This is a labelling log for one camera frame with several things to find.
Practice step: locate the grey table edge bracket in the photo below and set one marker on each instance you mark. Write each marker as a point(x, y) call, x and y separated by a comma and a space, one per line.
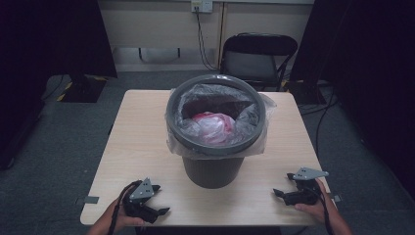
point(91, 199)
point(336, 197)

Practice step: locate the dark grey trash bin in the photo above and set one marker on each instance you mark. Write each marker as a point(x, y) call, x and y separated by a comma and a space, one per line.
point(212, 173)

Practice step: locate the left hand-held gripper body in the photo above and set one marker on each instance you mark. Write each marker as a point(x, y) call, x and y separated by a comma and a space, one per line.
point(141, 192)

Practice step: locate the white wall socket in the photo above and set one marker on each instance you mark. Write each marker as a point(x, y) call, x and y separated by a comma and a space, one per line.
point(201, 6)

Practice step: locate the clear plastic bin bag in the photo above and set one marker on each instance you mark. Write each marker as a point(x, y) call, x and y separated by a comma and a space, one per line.
point(192, 129)

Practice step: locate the black stand base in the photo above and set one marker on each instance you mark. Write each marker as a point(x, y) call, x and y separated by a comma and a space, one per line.
point(83, 91)
point(306, 93)

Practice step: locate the person's left hand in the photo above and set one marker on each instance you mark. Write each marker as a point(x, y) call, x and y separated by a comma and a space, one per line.
point(120, 220)

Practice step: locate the person's right hand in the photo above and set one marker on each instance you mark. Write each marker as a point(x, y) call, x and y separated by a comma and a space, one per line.
point(321, 209)

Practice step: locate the black folding chair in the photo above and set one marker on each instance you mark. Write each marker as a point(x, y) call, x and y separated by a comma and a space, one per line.
point(254, 44)

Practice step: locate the beige wall conduit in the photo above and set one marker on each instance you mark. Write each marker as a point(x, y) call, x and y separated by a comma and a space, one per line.
point(221, 36)

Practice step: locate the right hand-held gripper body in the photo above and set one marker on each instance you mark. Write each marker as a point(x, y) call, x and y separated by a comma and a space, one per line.
point(306, 196)

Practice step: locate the red and white plastic bag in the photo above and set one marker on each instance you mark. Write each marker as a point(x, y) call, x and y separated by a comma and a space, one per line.
point(213, 129)

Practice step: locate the black curtain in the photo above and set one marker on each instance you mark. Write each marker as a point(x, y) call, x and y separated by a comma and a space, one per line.
point(39, 49)
point(368, 65)

